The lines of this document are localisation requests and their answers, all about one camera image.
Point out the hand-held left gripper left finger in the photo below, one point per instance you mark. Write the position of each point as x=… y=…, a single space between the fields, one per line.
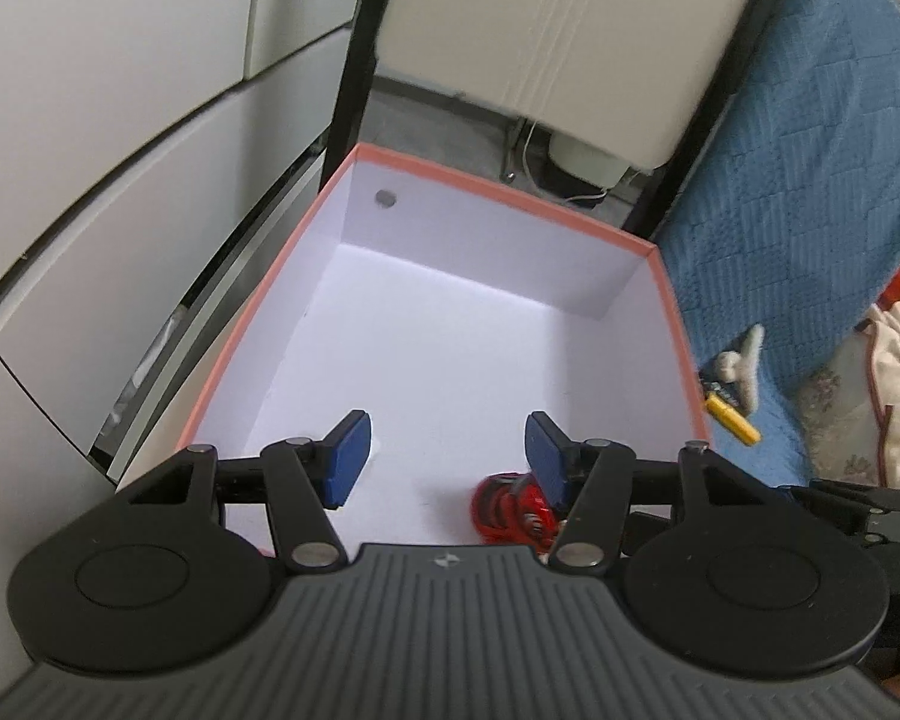
x=347 y=459

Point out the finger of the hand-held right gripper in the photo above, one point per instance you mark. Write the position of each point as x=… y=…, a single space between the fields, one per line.
x=855 y=504

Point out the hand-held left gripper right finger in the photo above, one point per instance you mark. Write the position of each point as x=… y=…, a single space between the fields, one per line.
x=546 y=457

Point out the red demon figurine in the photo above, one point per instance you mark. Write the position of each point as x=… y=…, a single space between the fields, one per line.
x=511 y=514

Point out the pink cardboard box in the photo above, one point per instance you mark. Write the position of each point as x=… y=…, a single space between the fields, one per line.
x=450 y=330

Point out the white fluffy hair claw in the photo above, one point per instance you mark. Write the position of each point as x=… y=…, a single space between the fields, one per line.
x=744 y=369

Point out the floral cloth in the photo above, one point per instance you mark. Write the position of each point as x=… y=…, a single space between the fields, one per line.
x=832 y=420

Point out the blue quilted cover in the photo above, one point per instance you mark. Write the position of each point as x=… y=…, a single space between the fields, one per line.
x=802 y=165

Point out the white cabinet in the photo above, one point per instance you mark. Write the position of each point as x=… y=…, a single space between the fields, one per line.
x=120 y=165

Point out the black metal frame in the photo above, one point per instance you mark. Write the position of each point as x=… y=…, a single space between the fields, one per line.
x=349 y=75

